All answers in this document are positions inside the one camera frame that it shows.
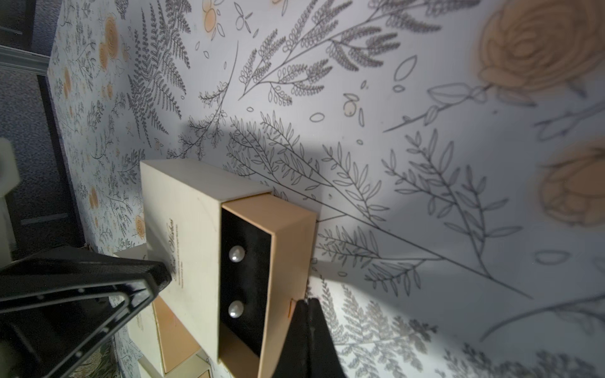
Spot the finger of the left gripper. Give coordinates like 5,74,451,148
1,244,172,313
1,292,155,377

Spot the round pearl stud lower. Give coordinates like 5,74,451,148
228,300,245,319

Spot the floral table cloth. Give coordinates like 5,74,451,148
49,1,604,377

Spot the cream drawer jewelry box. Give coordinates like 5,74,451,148
138,354,211,378

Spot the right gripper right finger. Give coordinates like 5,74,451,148
307,299,346,378

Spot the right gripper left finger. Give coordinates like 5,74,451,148
273,300,310,378

